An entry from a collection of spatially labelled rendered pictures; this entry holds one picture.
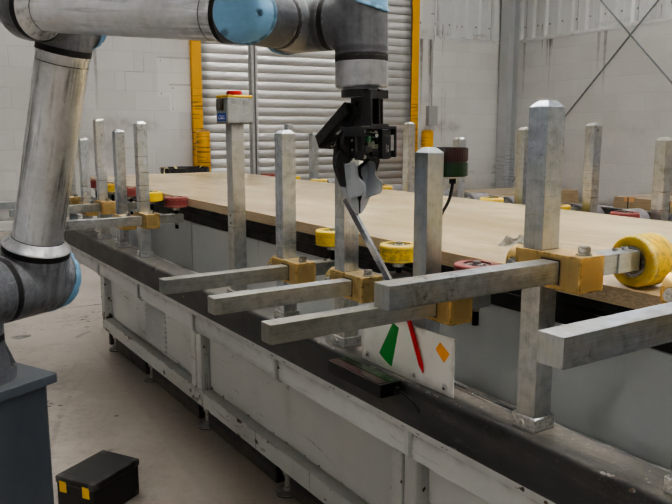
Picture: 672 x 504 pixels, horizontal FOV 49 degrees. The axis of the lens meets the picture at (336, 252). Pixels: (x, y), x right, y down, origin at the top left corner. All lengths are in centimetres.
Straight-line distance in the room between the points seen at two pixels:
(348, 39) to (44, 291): 93
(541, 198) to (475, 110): 1046
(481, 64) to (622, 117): 242
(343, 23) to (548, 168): 43
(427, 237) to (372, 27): 36
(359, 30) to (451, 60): 1003
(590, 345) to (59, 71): 127
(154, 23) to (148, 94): 793
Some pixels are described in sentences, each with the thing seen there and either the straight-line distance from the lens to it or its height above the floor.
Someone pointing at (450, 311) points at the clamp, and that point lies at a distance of 121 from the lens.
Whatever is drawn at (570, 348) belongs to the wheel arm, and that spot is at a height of 95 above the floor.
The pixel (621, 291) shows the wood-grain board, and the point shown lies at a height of 90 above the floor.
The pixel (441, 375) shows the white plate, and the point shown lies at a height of 73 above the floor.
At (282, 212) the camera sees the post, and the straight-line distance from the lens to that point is 166.
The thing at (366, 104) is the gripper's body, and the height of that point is 118.
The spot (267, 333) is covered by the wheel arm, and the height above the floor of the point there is 85.
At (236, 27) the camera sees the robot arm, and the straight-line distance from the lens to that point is 119.
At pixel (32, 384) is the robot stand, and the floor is 59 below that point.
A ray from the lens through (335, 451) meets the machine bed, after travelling 212.
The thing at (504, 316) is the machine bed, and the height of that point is 79.
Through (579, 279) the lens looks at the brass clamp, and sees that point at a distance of 102.
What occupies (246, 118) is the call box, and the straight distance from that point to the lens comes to 188.
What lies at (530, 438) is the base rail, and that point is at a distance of 112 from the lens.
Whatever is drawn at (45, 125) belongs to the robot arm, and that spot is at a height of 115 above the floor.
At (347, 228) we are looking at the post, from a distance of 145.
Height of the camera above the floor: 114
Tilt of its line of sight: 10 degrees down
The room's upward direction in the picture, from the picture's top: straight up
